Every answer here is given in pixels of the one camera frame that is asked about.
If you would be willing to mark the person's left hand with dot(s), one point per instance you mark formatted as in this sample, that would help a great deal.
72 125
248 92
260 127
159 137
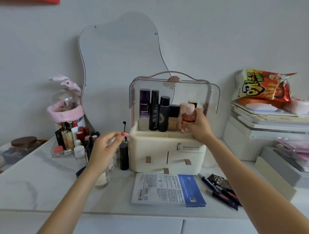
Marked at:
102 150

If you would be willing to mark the person's right hand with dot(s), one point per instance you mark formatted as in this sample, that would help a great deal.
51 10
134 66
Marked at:
200 129

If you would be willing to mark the person's right thumb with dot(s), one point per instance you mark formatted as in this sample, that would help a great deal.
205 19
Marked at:
186 126

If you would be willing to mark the person's left thumb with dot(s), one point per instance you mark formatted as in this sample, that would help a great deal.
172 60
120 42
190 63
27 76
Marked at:
122 140

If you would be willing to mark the peach toner bottle pink cap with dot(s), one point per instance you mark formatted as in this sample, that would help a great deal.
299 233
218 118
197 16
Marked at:
189 115

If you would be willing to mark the person's left forearm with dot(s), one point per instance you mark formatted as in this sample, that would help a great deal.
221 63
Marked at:
71 202

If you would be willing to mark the person's right forearm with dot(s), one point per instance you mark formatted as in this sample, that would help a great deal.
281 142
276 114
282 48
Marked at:
251 190

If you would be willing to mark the beige foundation bottle black cap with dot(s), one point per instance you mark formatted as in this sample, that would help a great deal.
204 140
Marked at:
173 118

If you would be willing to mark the black ball tipped stick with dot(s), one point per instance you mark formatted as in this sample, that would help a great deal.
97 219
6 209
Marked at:
124 125

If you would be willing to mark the black lipstick tube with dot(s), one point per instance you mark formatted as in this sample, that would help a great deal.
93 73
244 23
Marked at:
124 156

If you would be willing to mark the pale pink capped bottle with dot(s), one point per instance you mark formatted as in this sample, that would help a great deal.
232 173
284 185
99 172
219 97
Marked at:
182 107

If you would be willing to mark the black bottle gold dot pattern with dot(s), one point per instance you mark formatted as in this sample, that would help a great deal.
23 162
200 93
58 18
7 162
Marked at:
164 115

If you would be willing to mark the brown capped bottle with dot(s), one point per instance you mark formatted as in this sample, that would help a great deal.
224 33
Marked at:
193 102

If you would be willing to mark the slim black spray bottle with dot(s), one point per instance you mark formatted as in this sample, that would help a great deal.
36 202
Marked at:
154 111

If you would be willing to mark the cream cosmetic organizer clear lid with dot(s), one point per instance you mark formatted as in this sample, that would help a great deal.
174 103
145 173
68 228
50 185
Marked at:
157 149

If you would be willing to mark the purple skincare bottle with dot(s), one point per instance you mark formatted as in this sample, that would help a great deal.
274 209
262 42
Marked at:
144 108

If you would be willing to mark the small white capped bottle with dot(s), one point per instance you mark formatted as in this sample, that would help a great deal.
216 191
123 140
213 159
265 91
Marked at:
79 151

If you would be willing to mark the clear glass bottle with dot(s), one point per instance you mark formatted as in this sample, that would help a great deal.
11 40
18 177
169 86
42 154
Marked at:
102 180

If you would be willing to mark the group of lipsticks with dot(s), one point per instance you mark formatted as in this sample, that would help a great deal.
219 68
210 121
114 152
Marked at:
72 135

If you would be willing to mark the dark blue jar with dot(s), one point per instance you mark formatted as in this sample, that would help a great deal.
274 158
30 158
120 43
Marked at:
80 171

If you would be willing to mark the pink bunny ear headband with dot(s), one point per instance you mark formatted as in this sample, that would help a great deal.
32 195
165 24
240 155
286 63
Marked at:
68 113

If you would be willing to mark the black eyeliner pen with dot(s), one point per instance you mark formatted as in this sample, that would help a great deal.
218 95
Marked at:
207 182

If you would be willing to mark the clear acrylic lipstick holder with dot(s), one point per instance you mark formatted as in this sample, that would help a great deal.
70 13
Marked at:
59 154

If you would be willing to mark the black patterned sachet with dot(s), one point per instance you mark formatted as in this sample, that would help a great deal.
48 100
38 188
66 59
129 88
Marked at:
221 180

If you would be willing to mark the stack of white boxes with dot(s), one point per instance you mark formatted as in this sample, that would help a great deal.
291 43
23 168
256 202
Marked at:
251 135

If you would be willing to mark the white blue face mask packet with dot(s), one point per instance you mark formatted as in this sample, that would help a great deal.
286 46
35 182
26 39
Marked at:
166 189

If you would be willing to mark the clear glass dome jar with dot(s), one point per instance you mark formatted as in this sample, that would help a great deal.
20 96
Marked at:
63 97

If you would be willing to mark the white oval pad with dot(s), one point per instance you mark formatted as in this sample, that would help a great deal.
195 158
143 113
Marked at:
261 107

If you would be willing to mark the wavy frameless mirror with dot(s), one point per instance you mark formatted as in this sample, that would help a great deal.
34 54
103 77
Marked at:
120 60

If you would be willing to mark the dark cosmetic pencil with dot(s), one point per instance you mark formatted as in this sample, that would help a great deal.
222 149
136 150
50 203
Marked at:
227 197

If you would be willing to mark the orange snack bag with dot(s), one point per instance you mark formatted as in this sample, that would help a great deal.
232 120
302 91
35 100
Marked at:
263 84

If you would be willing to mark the glass jar brown lid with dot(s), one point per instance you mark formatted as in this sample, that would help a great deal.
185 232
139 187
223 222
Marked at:
23 143

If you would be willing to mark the cream rectangular box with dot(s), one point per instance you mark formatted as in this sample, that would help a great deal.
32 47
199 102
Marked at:
272 177

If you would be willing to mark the grey flat box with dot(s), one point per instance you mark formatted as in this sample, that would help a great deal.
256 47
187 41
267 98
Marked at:
282 166

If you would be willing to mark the pink clear acrylic box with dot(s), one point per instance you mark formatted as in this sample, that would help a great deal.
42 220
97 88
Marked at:
294 144

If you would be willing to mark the pink round case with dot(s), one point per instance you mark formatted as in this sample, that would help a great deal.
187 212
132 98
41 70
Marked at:
298 106

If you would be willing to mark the red wall decoration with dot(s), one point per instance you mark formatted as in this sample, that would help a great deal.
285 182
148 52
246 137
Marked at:
43 1

